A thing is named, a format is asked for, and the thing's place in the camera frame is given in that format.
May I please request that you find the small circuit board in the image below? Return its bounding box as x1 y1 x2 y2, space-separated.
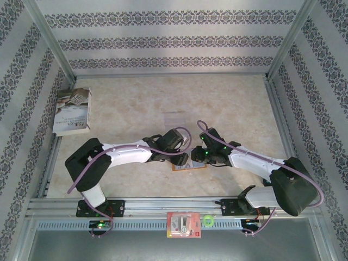
241 219 263 229

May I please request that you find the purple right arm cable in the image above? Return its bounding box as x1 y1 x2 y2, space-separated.
196 120 325 237

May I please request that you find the aluminium mounting rail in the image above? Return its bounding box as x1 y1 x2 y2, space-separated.
26 197 323 219

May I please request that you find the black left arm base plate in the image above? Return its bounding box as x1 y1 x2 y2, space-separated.
76 200 126 218

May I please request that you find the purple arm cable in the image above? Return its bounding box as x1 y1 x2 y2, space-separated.
196 120 325 237
67 126 194 239

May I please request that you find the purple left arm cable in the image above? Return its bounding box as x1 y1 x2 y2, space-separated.
67 126 194 239

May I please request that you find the orange and blue card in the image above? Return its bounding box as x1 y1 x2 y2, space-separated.
171 159 208 172

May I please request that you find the transparent plastic card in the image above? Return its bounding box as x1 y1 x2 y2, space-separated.
164 111 188 128

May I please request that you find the paperback book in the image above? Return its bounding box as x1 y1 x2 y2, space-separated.
52 86 92 137

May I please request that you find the aluminium frame post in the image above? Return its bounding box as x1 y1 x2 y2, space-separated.
23 0 77 83
266 0 318 80

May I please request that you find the slotted metal cable duct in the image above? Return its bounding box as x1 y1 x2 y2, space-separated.
36 219 243 231

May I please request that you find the red blister pack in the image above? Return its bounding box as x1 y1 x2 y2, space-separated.
166 211 202 239

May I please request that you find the circuit board with green light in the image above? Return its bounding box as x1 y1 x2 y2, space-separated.
89 220 112 231

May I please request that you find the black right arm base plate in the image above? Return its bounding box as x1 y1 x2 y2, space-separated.
220 198 271 218

